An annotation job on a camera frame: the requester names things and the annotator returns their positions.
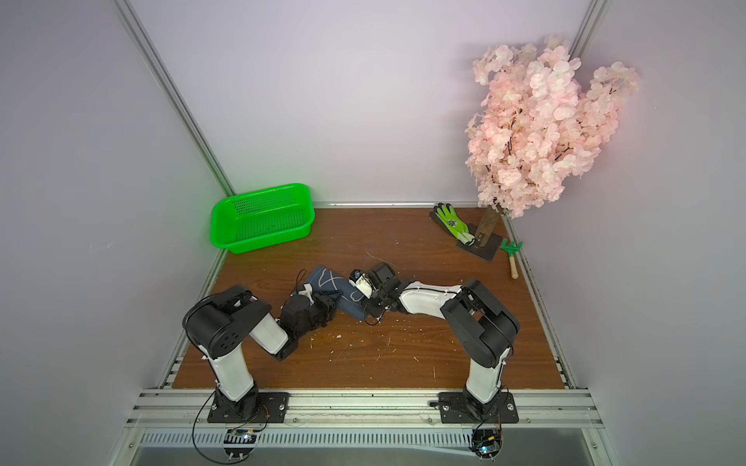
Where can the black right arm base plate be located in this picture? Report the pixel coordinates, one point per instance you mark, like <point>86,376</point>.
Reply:
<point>462,407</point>

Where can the left circuit board under rail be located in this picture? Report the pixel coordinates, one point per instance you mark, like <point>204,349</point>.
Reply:
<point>238,444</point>

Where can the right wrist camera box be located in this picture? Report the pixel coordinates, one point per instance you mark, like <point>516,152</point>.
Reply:
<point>380,282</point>

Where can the pink artificial blossom tree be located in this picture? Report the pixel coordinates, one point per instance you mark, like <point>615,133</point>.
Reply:
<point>537,125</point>

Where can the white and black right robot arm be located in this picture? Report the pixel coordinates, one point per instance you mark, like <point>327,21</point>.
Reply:
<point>483,326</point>

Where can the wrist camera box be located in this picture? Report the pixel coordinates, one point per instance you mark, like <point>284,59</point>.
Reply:
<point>380,282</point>
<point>296,317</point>

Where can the right circuit board under rail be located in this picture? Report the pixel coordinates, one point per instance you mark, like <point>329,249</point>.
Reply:
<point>486,443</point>

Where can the green plastic basket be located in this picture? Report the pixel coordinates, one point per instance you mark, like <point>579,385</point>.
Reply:
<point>262,218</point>

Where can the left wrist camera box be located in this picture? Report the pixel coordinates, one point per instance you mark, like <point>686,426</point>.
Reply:
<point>296,317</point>

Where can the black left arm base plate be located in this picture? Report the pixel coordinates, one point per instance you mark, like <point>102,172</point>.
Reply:
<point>254,407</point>

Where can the circuit board under rail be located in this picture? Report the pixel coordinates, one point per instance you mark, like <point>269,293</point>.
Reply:
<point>486,443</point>
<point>238,444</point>

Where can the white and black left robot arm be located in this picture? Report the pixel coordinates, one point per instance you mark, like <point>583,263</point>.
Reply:
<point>219,324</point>

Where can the aluminium front rail frame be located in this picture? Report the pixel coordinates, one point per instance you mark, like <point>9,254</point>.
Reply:
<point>335,418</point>

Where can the blue printed pillowcase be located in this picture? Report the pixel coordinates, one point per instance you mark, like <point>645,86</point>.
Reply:
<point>350,300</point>

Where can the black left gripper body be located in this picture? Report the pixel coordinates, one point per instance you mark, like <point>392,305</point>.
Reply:
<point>323,313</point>

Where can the green and black work glove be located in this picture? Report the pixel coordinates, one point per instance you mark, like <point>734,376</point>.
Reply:
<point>446,216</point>

